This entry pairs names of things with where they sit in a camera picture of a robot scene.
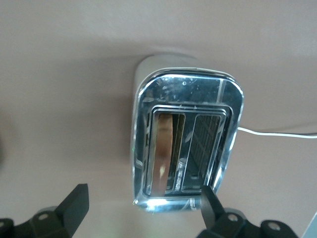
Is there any silver two-slot toaster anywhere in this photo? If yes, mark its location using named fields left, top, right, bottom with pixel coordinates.
left=129, top=53, right=245, bottom=214

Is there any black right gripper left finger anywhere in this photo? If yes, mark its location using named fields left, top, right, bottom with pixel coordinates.
left=0, top=183, right=90, bottom=238

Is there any brown bread slice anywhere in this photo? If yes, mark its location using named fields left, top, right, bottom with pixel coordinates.
left=150, top=113, right=175, bottom=197

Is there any white toaster power cord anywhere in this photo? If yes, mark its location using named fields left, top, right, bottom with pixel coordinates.
left=237, top=125, right=317, bottom=139

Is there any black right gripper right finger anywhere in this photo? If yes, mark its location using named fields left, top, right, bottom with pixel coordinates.
left=198, top=184, right=297, bottom=238

